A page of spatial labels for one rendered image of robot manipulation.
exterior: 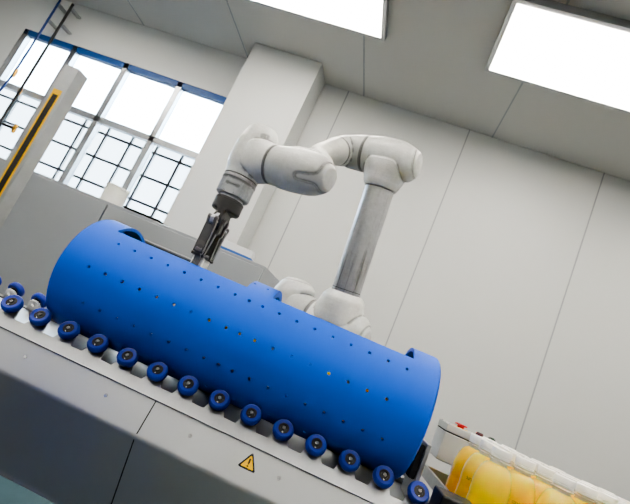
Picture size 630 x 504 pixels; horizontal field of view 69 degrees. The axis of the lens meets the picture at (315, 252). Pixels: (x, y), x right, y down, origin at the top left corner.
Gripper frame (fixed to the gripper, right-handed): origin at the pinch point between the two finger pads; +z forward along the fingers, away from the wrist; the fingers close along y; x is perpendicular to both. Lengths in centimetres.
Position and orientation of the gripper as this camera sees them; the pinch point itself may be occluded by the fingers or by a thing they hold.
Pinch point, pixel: (195, 271)
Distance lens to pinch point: 118.1
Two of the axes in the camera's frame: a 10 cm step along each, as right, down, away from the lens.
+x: 9.2, 3.8, -1.2
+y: -0.3, -2.1, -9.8
